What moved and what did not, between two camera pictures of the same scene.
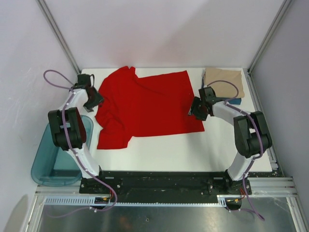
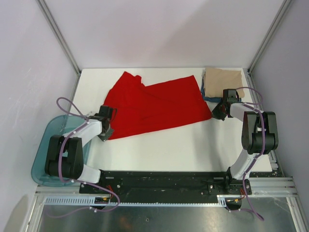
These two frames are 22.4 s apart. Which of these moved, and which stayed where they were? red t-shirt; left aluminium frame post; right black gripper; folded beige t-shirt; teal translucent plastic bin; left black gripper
Moved: red t-shirt; right black gripper; left black gripper
Stayed: left aluminium frame post; folded beige t-shirt; teal translucent plastic bin
